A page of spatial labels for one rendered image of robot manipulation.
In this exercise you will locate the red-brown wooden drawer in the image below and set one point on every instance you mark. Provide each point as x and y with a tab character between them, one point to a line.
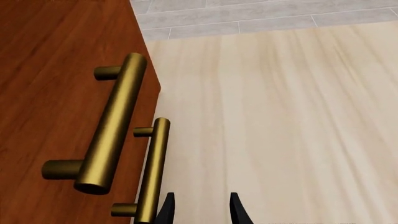
46	93

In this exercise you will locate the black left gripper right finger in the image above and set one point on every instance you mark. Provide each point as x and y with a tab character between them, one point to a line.
238	213

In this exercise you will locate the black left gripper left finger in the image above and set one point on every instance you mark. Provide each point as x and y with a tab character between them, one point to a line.
167	212

